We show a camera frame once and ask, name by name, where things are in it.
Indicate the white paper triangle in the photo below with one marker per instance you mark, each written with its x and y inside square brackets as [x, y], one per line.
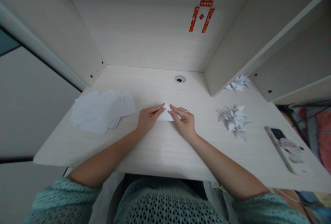
[165, 115]

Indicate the pile of white paper sheets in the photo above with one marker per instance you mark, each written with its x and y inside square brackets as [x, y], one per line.
[99, 110]

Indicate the light wooden desk with hutch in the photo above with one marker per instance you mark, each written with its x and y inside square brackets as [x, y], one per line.
[144, 38]

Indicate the smartphone with cartoon case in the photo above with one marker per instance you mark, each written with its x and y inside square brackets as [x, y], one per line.
[287, 149]

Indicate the large heap of paper cranes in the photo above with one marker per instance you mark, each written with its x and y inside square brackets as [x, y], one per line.
[232, 120]

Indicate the colourful patterned bedding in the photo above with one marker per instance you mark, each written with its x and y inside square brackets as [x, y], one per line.
[316, 128]

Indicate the short red banner sticker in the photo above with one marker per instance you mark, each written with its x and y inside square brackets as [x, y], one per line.
[206, 3]

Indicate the person's right hand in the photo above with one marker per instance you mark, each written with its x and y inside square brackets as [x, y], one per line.
[187, 125]

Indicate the small heap of paper cranes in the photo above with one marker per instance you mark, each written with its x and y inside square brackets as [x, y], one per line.
[239, 83]

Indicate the person's left hand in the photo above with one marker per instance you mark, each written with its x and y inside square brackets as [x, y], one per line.
[146, 122]

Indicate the small red diamond sticker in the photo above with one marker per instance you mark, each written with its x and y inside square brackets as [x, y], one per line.
[202, 16]

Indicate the person's body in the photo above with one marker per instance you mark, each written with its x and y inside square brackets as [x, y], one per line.
[168, 203]

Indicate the long red strip sticker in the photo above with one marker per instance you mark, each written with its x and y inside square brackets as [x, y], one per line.
[194, 19]
[207, 20]

